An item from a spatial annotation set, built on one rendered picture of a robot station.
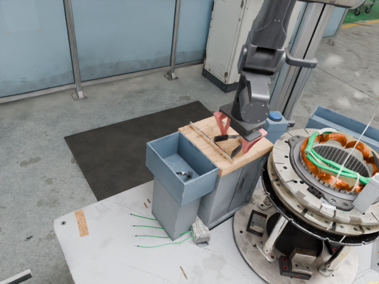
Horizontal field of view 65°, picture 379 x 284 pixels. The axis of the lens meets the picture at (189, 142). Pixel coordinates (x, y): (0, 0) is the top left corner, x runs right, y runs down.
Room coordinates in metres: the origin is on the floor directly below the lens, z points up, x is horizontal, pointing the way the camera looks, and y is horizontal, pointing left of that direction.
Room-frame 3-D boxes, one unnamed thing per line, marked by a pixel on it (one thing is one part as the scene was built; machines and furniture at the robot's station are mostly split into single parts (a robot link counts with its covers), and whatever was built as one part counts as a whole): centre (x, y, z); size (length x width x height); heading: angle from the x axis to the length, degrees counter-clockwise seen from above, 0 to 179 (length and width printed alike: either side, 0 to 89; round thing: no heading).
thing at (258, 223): (0.57, -0.25, 0.83); 0.05 x 0.04 x 0.02; 165
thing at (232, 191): (0.66, -0.10, 0.91); 0.19 x 0.19 x 0.26; 43
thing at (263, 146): (0.66, -0.10, 1.05); 0.20 x 0.19 x 0.02; 133
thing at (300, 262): (0.45, -0.36, 0.85); 0.06 x 0.04 x 0.05; 89
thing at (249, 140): (0.59, -0.14, 1.13); 0.07 x 0.07 x 0.09; 44
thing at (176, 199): (0.56, 0.01, 0.92); 0.17 x 0.11 x 0.28; 43
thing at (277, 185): (0.49, -0.25, 1.05); 0.09 x 0.04 x 0.01; 47
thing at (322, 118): (0.82, -0.51, 0.92); 0.25 x 0.11 x 0.28; 62
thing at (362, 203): (0.45, -0.39, 1.14); 0.03 x 0.03 x 0.09; 47
